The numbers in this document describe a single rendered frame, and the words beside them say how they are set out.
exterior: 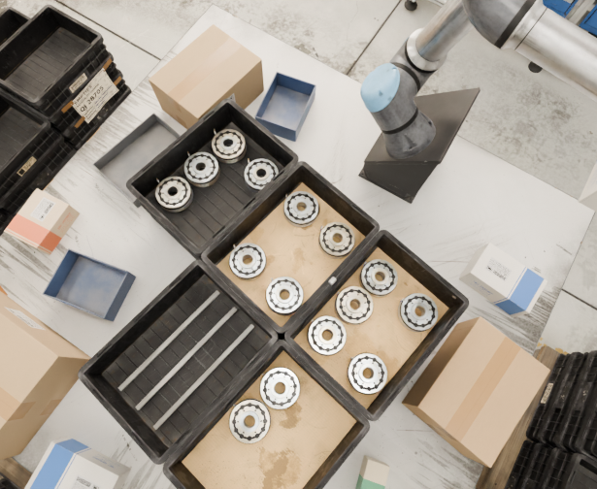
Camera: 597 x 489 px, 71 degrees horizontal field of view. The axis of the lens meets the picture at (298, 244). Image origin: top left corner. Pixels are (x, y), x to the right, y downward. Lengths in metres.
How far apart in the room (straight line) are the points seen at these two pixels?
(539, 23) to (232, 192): 0.85
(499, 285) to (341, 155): 0.66
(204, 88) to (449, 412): 1.18
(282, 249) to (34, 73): 1.41
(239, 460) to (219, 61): 1.18
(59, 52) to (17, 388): 1.46
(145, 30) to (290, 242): 1.96
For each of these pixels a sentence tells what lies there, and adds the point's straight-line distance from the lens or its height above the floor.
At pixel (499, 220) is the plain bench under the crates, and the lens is 1.55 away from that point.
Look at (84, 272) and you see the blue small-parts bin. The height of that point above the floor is 0.70.
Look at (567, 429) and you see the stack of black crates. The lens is 1.91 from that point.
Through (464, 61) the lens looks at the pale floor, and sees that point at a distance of 2.85.
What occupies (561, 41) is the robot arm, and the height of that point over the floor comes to 1.44.
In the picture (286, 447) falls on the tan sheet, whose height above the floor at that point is 0.83.
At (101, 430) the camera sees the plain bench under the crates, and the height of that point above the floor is 0.70.
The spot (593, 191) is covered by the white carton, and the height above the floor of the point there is 1.11.
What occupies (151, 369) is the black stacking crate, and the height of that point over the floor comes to 0.83.
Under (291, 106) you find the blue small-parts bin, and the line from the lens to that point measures 1.58.
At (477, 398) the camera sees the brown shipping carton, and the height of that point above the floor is 0.86.
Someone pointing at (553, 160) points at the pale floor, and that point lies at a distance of 2.70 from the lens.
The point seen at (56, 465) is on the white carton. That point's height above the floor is 0.79.
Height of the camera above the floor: 1.99
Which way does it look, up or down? 72 degrees down
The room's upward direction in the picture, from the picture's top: 6 degrees clockwise
